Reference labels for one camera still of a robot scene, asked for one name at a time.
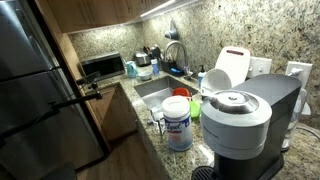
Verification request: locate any white Lysol wipes canister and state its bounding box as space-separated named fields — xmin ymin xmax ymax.
xmin=162 ymin=96 xmax=193 ymax=151

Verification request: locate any stainless steel sink basin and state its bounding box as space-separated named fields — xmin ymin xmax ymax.
xmin=134 ymin=76 xmax=198 ymax=112

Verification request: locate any small white bowl by sink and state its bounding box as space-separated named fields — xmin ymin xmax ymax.
xmin=138 ymin=72 xmax=152 ymax=81

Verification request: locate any red plastic lid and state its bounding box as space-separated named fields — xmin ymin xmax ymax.
xmin=172 ymin=87 xmax=190 ymax=97

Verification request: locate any black utensil holder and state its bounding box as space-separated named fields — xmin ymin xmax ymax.
xmin=161 ymin=54 xmax=177 ymax=73

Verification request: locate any blue and white bottle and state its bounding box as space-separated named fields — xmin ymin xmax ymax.
xmin=151 ymin=59 xmax=159 ymax=75

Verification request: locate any silver toaster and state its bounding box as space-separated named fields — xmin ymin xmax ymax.
xmin=134 ymin=52 xmax=151 ymax=67

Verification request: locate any teal dish soap bottle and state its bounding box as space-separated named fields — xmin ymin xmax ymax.
xmin=126 ymin=61 xmax=137 ymax=78

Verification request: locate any green plastic lid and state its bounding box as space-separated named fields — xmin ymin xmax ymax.
xmin=190 ymin=101 xmax=200 ymax=119

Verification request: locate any blue label soap dispenser bottle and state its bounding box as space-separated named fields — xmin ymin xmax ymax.
xmin=198 ymin=65 xmax=206 ymax=88

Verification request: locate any curved steel kitchen faucet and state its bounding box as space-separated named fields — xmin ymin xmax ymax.
xmin=164 ymin=40 xmax=188 ymax=70

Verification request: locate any black microwave oven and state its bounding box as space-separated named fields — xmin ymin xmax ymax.
xmin=80 ymin=51 xmax=125 ymax=79

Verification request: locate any white cutting board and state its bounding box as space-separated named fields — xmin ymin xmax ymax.
xmin=215 ymin=46 xmax=250 ymax=86

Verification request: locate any grey and black coffee machine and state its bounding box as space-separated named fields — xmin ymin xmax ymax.
xmin=191 ymin=74 xmax=302 ymax=180

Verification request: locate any stainless steel refrigerator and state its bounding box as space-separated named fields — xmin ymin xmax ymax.
xmin=0 ymin=0 xmax=108 ymax=180

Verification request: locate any clear water tank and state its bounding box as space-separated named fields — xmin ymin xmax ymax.
xmin=281 ymin=89 xmax=308 ymax=152

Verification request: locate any white outlet with plug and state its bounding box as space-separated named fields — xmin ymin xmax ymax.
xmin=286 ymin=61 xmax=312 ymax=88

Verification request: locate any grey wall-mounted holder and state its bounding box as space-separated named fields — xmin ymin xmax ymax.
xmin=165 ymin=20 xmax=179 ymax=40

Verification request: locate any black camera on stand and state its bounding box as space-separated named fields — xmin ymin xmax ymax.
xmin=48 ymin=71 xmax=103 ymax=111

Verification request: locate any white wall outlet plate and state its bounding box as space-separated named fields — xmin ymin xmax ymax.
xmin=247 ymin=57 xmax=272 ymax=78

